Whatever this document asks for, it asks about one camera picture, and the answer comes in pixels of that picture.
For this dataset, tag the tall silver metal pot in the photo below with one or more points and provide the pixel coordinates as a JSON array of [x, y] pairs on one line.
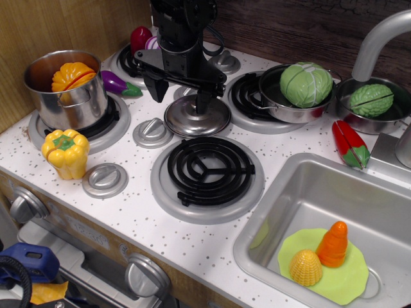
[[77, 108]]

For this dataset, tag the back left black burner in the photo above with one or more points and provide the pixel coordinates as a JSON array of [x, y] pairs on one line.
[[123, 66]]

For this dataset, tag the grey front stove knob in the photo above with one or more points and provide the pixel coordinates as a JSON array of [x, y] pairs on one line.
[[105, 181]]

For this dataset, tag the yellow toy corn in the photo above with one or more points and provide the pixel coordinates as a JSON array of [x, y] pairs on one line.
[[305, 268]]

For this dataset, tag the yellow toy bell pepper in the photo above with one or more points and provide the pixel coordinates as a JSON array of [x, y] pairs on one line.
[[67, 151]]

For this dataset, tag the red toy chili pepper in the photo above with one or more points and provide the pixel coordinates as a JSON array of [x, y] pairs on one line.
[[350, 146]]

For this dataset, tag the back right black burner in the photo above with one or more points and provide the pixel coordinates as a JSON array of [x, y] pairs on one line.
[[243, 97]]

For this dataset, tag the dark red toy vegetable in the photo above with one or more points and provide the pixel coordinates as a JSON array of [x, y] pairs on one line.
[[139, 38]]

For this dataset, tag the grey stove knob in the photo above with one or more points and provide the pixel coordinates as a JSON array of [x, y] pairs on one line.
[[152, 134], [105, 181], [225, 62]]

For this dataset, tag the front right black burner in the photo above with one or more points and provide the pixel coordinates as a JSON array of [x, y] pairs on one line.
[[207, 180]]

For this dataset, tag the grey left oven knob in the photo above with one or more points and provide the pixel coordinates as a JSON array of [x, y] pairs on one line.
[[26, 206]]

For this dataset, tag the silver metal pot lid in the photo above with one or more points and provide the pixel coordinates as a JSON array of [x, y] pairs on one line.
[[181, 117]]

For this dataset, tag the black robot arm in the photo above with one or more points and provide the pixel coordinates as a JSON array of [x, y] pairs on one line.
[[182, 23]]

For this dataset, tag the green toy bitter gourd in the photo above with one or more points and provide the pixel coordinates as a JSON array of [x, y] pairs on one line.
[[371, 100]]

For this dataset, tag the shallow silver metal pan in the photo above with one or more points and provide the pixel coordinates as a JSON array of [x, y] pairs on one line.
[[278, 106]]

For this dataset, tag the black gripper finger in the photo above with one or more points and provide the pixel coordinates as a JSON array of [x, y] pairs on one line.
[[202, 101], [156, 85]]

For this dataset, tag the purple toy eggplant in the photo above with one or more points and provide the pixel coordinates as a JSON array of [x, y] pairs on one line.
[[115, 84]]

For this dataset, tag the green toy cabbage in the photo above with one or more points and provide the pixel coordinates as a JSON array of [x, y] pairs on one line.
[[305, 84]]

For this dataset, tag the orange toy carrot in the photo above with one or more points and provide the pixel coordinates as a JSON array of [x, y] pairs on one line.
[[333, 246]]

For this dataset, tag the grey centre stove knob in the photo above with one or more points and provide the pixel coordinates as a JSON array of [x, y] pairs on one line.
[[152, 134]]

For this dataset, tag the grey oven knob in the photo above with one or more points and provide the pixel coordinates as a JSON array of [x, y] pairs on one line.
[[26, 206], [145, 278]]

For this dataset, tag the black burner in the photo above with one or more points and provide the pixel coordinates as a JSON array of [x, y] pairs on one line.
[[108, 131], [243, 97], [207, 180], [123, 66]]

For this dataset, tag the silver sink basin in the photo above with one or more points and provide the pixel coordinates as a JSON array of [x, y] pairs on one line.
[[307, 197]]

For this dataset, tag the grey right oven knob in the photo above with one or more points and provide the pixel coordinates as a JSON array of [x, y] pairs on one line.
[[145, 278]]

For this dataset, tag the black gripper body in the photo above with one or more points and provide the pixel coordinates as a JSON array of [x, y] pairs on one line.
[[187, 67]]

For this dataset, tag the light green plate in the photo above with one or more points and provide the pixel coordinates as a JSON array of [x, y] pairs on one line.
[[340, 285]]

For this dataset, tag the orange toy pumpkin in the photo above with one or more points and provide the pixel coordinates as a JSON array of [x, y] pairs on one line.
[[71, 75]]

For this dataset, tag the grey back stove knob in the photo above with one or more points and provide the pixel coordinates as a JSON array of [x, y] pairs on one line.
[[225, 62]]

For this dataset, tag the silver metal bowl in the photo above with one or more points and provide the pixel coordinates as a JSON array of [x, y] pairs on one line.
[[393, 119]]

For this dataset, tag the front left black burner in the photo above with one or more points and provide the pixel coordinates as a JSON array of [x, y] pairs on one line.
[[108, 131]]

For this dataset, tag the grey oven door handle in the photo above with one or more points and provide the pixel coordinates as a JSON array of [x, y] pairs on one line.
[[98, 277]]

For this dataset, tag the yellow cloth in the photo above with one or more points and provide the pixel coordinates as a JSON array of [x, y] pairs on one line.
[[47, 292]]

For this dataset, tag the silver faucet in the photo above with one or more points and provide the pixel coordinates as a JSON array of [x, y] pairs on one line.
[[374, 42]]

